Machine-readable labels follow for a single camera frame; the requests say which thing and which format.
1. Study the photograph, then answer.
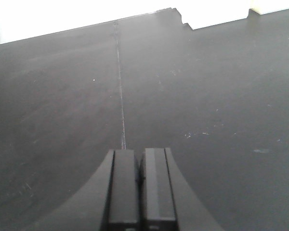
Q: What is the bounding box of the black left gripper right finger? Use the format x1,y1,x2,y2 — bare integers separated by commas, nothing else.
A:
141,148,223,231

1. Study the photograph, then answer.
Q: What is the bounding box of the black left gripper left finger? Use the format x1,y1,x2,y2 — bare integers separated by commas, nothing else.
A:
25,150,140,231

